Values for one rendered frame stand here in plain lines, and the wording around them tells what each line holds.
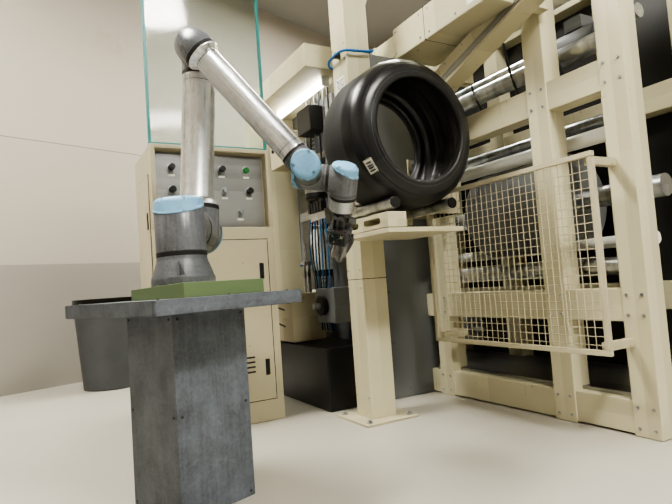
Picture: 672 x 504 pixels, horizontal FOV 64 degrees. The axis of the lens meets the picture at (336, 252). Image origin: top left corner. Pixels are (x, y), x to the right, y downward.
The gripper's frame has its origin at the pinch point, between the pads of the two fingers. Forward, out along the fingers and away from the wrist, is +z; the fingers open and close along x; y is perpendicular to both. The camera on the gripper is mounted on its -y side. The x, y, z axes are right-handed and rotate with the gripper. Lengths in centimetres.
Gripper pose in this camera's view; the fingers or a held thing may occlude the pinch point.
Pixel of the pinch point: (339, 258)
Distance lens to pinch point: 199.0
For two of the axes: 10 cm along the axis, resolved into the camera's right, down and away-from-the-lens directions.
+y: -3.0, 4.3, -8.5
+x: 9.5, 2.0, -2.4
